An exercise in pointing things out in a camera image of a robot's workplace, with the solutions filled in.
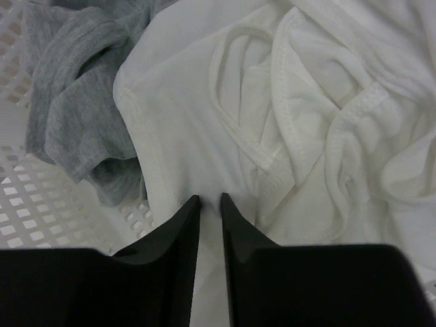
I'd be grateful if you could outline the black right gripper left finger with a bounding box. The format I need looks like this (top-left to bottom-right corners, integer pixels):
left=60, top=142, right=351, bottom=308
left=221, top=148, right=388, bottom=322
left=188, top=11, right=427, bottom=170
left=1, top=196, right=200, bottom=326

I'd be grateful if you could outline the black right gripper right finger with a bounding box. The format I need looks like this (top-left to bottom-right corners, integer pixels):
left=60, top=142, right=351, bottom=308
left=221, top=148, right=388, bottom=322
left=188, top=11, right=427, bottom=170
left=220, top=193, right=435, bottom=326

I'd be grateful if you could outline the white tank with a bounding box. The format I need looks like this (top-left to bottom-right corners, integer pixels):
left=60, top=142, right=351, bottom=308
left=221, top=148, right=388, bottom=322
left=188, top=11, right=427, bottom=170
left=268, top=0, right=436, bottom=273
left=112, top=0, right=436, bottom=327

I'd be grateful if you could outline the grey tank top in basket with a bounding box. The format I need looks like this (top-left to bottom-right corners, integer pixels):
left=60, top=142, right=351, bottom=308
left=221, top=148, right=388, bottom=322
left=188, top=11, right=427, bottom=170
left=22, top=1, right=154, bottom=206

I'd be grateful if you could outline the white tank top in basket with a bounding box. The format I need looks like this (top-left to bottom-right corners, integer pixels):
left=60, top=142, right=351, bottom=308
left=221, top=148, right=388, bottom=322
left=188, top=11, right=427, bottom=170
left=268, top=0, right=436, bottom=273

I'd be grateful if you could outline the white plastic laundry basket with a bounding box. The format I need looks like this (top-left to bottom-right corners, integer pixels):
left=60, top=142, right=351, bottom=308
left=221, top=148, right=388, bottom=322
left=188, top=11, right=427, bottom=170
left=1, top=1, right=155, bottom=255

